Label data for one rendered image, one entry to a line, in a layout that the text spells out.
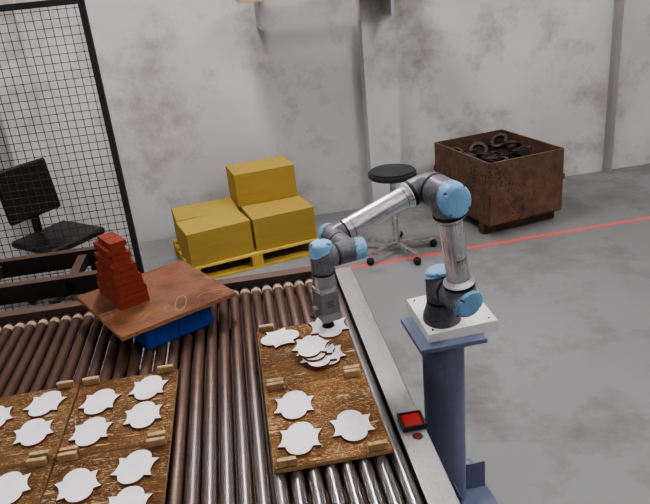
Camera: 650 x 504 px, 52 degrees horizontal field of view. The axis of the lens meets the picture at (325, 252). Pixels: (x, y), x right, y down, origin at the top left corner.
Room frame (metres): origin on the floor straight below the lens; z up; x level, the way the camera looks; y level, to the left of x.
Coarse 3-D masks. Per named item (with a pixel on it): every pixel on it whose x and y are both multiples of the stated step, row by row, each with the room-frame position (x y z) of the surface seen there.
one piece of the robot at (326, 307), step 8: (312, 288) 2.00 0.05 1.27; (312, 296) 2.01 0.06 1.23; (320, 296) 1.94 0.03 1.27; (328, 296) 1.94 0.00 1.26; (336, 296) 1.95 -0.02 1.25; (320, 304) 1.94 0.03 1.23; (328, 304) 1.94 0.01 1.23; (336, 304) 1.95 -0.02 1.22; (320, 312) 1.95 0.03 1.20; (328, 312) 1.94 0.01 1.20; (336, 312) 1.95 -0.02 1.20; (328, 320) 1.94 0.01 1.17
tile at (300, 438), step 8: (296, 424) 1.71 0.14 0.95; (304, 424) 1.71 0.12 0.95; (280, 432) 1.69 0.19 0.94; (288, 432) 1.68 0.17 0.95; (296, 432) 1.67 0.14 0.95; (304, 432) 1.67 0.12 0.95; (312, 432) 1.67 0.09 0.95; (320, 432) 1.67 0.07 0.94; (288, 440) 1.64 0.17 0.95; (296, 440) 1.64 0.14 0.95; (304, 440) 1.63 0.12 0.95; (312, 440) 1.63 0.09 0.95; (280, 448) 1.61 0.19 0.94; (288, 448) 1.60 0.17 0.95; (296, 448) 1.60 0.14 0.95; (304, 448) 1.60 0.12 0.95; (312, 448) 1.60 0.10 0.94; (296, 456) 1.57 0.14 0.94
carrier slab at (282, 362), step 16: (304, 336) 2.26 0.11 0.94; (272, 352) 2.17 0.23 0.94; (288, 352) 2.16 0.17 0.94; (352, 352) 2.11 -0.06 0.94; (272, 368) 2.06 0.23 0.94; (288, 368) 2.05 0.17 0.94; (304, 368) 2.04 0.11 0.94; (320, 368) 2.03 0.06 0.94; (336, 368) 2.02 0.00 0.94; (288, 384) 1.95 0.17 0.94
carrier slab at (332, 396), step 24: (312, 384) 1.94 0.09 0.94; (336, 384) 1.92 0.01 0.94; (360, 384) 1.91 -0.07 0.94; (336, 408) 1.79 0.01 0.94; (360, 408) 1.77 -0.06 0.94; (384, 432) 1.64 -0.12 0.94; (288, 456) 1.58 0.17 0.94; (312, 456) 1.57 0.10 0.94; (336, 456) 1.56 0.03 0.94; (360, 456) 1.56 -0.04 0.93
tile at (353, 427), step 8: (344, 416) 1.73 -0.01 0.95; (352, 416) 1.72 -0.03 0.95; (360, 416) 1.72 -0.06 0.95; (368, 416) 1.72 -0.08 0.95; (336, 424) 1.69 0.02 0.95; (344, 424) 1.69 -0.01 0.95; (352, 424) 1.69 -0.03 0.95; (360, 424) 1.68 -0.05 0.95; (368, 424) 1.68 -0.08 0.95; (336, 432) 1.65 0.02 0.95; (344, 432) 1.65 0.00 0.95; (352, 432) 1.65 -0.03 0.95; (360, 432) 1.64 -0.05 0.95; (368, 432) 1.65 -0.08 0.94; (344, 440) 1.62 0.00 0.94; (352, 440) 1.61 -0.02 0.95; (360, 440) 1.61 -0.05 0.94
